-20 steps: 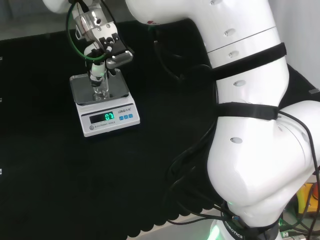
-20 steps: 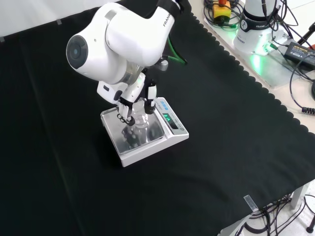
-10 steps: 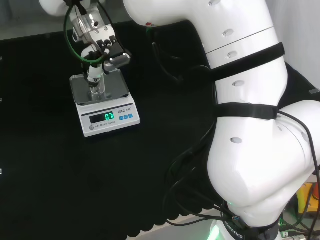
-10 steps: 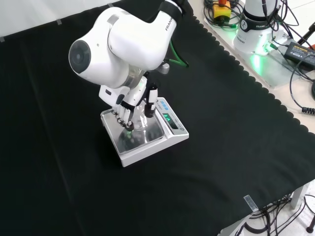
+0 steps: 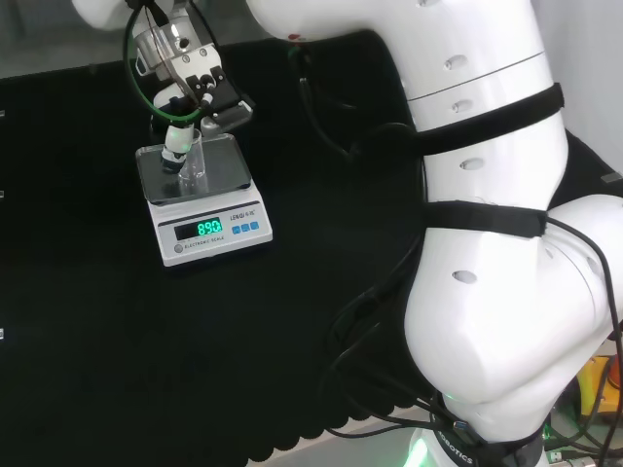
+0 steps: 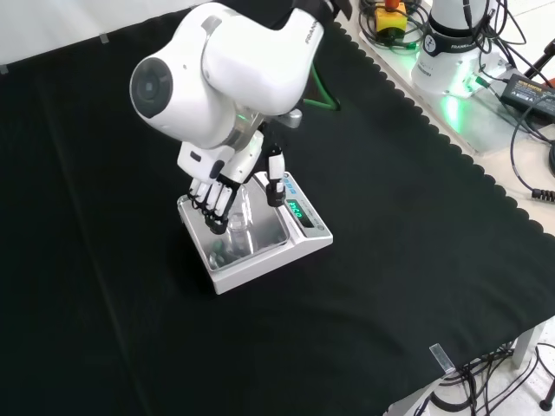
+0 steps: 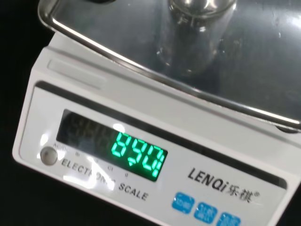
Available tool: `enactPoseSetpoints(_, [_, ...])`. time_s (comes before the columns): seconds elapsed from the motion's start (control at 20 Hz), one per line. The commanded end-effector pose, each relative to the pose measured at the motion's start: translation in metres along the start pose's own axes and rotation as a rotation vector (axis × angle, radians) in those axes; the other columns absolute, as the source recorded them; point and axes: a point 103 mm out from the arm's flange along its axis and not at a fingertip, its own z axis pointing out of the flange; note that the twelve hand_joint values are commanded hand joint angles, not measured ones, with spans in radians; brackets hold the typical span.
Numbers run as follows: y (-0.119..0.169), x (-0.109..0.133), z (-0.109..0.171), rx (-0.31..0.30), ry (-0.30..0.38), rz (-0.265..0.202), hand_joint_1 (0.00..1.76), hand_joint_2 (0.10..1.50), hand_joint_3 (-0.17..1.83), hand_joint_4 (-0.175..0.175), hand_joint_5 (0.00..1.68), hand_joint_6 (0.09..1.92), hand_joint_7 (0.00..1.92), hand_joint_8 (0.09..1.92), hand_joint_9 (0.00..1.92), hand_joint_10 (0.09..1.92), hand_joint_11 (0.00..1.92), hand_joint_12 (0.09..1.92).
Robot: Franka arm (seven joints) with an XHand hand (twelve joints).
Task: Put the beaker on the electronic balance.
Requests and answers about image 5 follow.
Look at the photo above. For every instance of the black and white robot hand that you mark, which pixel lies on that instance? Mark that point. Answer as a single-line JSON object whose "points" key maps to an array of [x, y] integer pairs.
{"points": [[221, 102]]}

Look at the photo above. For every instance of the small clear glass beaker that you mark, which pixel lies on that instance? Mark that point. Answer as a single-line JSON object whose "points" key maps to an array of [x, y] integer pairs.
{"points": [[195, 168]]}

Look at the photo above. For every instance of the white electronic balance steel pan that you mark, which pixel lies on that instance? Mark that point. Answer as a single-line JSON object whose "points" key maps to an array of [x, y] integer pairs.
{"points": [[214, 243]]}

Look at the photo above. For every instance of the black bench cloth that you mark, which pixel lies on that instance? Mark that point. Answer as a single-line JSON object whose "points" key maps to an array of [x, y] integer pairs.
{"points": [[97, 316]]}

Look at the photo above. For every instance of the grey tape piece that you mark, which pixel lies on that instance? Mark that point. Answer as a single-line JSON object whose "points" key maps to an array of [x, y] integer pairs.
{"points": [[612, 177]]}

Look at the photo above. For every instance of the yellow stop button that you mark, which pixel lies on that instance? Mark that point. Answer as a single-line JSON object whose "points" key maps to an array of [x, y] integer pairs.
{"points": [[596, 384]]}

